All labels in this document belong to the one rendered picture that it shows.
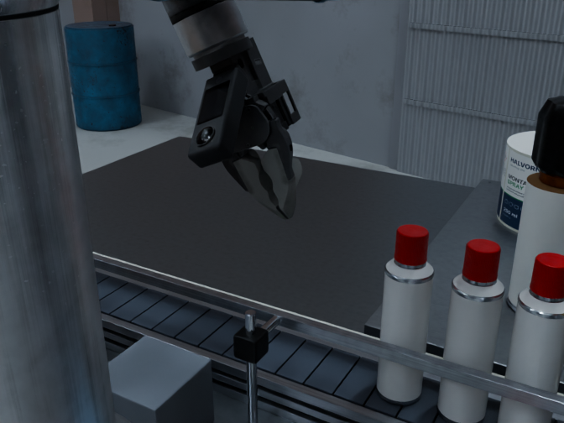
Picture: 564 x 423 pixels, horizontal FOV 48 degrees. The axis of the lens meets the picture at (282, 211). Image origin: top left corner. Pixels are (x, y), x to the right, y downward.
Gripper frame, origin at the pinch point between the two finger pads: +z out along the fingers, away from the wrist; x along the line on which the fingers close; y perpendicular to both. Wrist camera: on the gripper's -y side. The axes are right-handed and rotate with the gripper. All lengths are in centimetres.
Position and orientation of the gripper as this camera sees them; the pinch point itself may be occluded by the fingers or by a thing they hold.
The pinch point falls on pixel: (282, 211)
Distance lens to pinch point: 75.5
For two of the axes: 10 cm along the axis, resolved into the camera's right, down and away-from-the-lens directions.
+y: 4.0, -4.2, 8.2
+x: -8.3, 2.2, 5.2
